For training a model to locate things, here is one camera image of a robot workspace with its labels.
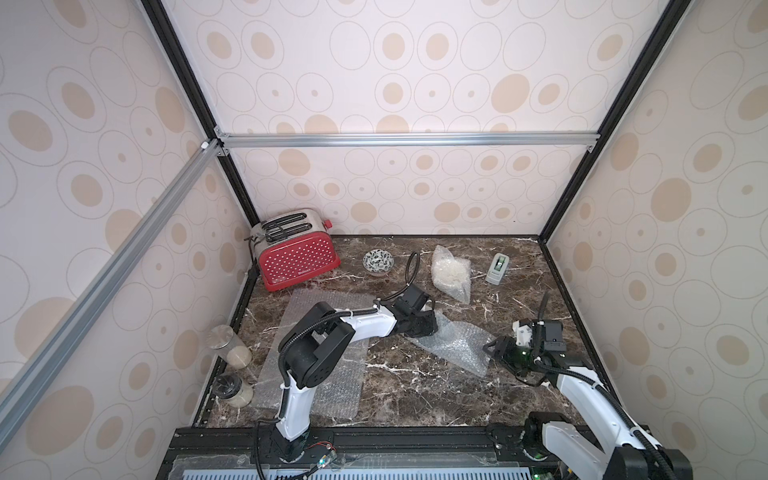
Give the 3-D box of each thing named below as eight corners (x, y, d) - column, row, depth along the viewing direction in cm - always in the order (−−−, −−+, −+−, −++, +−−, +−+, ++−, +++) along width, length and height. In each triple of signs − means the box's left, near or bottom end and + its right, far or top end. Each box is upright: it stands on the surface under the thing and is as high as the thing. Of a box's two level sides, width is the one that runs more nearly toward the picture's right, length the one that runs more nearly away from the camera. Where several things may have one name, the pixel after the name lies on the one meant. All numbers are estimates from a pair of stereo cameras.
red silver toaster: (274, 294, 105) (255, 259, 90) (263, 258, 116) (244, 221, 101) (342, 269, 112) (335, 232, 98) (326, 237, 123) (317, 200, 108)
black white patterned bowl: (362, 269, 112) (361, 261, 109) (369, 254, 117) (369, 246, 113) (388, 276, 110) (388, 268, 107) (395, 260, 115) (395, 252, 111)
